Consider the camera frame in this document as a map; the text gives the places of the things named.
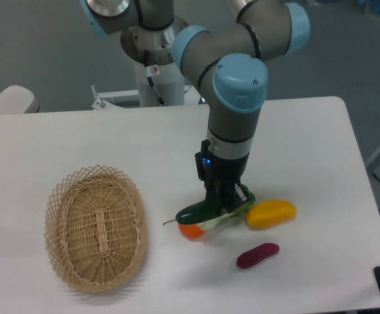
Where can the dark green cucumber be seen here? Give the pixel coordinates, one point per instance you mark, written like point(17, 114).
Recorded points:
point(197, 213)

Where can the green bok choy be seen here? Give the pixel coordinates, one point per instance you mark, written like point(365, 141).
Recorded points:
point(210, 224)

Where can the woven wicker basket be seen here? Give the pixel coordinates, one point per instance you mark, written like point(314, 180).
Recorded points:
point(96, 229)

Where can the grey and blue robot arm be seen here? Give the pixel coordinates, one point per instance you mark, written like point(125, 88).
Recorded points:
point(227, 69)

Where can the orange carrot slice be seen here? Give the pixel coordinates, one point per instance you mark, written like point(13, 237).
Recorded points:
point(192, 231)

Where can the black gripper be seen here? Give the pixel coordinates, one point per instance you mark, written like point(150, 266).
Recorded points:
point(212, 170)

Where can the purple sweet potato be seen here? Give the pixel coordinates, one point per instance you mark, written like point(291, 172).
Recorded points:
point(256, 255)

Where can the white chair armrest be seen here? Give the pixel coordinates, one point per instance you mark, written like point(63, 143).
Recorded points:
point(16, 99)

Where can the yellow mango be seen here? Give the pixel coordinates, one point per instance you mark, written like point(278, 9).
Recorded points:
point(270, 213)

